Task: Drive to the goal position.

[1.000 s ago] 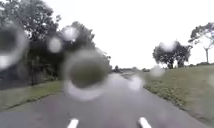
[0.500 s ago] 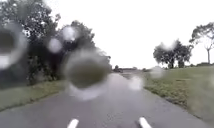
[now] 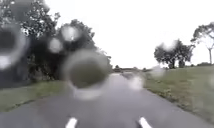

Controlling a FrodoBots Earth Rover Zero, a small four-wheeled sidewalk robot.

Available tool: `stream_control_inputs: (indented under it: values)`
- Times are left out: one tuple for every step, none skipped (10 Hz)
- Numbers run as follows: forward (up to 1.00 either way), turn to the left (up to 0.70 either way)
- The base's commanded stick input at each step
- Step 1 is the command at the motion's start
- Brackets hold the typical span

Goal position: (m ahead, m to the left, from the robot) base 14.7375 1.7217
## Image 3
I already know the grey asphalt path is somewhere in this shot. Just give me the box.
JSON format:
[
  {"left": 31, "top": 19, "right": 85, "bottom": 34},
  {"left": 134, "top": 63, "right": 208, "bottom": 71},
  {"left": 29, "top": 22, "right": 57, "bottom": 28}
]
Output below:
[{"left": 0, "top": 71, "right": 214, "bottom": 128}]

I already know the broad dark tree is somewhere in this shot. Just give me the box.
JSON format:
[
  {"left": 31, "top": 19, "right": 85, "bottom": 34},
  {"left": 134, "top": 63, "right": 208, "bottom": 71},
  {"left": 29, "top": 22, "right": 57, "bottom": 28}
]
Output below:
[{"left": 153, "top": 39, "right": 195, "bottom": 70}]

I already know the robot's own part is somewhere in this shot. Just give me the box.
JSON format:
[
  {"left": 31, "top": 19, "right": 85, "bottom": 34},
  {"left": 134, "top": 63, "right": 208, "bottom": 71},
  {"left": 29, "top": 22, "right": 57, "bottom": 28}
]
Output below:
[
  {"left": 64, "top": 117, "right": 78, "bottom": 128},
  {"left": 138, "top": 116, "right": 152, "bottom": 128}
]

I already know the row of dark trees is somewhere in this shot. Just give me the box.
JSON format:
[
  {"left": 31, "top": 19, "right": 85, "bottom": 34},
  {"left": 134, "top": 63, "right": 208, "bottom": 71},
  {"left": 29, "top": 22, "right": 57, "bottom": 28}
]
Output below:
[{"left": 0, "top": 0, "right": 113, "bottom": 88}]

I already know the grass slope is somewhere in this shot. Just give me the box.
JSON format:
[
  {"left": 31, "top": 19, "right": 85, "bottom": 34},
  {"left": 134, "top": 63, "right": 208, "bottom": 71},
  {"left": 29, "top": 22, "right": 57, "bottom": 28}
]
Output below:
[{"left": 141, "top": 64, "right": 214, "bottom": 126}]

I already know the grass verge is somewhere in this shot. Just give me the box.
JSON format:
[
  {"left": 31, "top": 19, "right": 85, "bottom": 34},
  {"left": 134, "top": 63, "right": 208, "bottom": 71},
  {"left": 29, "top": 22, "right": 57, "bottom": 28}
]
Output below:
[{"left": 0, "top": 79, "right": 70, "bottom": 114}]

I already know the tall thin-trunk tree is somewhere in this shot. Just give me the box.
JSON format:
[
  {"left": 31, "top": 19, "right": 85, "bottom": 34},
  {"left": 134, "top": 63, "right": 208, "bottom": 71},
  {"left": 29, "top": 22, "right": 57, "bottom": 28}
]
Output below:
[{"left": 190, "top": 21, "right": 214, "bottom": 65}]

